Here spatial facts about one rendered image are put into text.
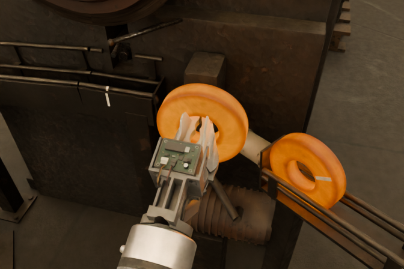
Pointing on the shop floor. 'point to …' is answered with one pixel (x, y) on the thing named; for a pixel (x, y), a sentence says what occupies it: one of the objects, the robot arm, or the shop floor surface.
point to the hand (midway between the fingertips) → (202, 117)
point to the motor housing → (264, 209)
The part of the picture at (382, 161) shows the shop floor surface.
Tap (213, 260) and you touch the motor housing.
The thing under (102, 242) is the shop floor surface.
